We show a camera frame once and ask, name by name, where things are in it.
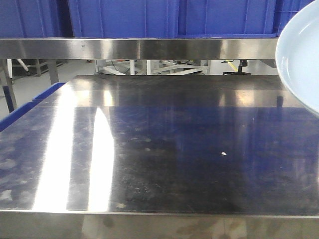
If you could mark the blue bin beside table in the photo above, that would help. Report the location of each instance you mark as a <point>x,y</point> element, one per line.
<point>22,110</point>

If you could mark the white background frame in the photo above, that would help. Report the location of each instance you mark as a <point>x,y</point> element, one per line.
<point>152,67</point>

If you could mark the light blue plate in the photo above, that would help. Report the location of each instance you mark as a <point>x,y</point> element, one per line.
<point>297,56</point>

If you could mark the left blue plastic bin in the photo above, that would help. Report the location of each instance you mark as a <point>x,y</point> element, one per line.
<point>35,19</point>

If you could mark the far right blue crate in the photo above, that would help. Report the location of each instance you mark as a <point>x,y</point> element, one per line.
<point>285,10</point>

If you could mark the left steel shelf leg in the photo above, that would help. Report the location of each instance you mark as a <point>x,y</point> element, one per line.
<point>7,86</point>

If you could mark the black background stand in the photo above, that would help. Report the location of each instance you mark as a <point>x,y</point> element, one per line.
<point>237,70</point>

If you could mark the middle blue plastic bin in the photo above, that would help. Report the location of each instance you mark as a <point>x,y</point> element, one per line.
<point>124,18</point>

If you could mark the blue plastic bin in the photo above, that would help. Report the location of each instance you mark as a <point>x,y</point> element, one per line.
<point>35,19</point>
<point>124,18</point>
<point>226,19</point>

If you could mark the right centre blue plastic bin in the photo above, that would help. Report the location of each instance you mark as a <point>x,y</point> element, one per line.
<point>226,19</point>

